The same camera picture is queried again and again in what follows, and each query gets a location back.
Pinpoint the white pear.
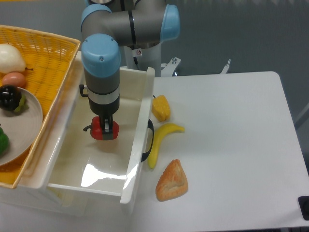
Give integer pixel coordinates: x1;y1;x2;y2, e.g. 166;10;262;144
0;43;33;74

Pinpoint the grey plate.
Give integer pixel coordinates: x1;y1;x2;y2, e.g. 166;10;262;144
0;89;43;165

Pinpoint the yellow banana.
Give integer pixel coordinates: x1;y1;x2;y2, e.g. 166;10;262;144
147;123;185;169

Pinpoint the triangular puff pastry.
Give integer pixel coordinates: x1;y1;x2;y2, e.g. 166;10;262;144
155;159;188;202

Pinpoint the brown egg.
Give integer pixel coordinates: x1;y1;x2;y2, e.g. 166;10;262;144
2;72;26;88

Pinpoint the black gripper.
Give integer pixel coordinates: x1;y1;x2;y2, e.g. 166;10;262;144
79;84;120;141

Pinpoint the yellow wicker basket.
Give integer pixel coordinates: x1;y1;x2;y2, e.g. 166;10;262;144
0;25;81;189

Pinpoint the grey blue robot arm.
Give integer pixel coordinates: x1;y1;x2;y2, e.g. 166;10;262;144
81;0;181;140

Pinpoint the red bell pepper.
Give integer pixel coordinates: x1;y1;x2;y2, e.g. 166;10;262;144
83;116;119;141

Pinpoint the black corner device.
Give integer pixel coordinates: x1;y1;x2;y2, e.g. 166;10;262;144
298;196;309;221

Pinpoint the green bell pepper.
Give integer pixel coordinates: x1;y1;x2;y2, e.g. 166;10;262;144
0;127;10;155

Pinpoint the yellow bell pepper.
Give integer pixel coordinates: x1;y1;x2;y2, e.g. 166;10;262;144
152;95;170;122

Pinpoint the open upper white drawer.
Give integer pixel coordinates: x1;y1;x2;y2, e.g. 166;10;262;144
44;63;155;205

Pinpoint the black drawer handle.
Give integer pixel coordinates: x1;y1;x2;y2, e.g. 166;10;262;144
141;119;155;162

